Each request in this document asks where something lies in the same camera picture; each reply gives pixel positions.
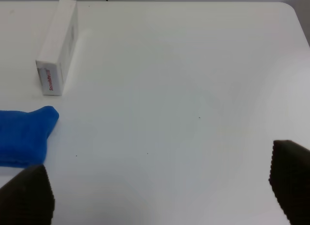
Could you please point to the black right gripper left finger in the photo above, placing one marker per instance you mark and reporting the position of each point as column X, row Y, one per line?
column 27, row 199

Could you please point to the blue folded cloth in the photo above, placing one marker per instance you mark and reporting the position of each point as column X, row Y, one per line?
column 23, row 136

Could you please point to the white cardboard box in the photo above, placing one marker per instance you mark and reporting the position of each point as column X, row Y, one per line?
column 55, row 57

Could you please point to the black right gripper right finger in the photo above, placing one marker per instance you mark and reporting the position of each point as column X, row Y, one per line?
column 290, row 180

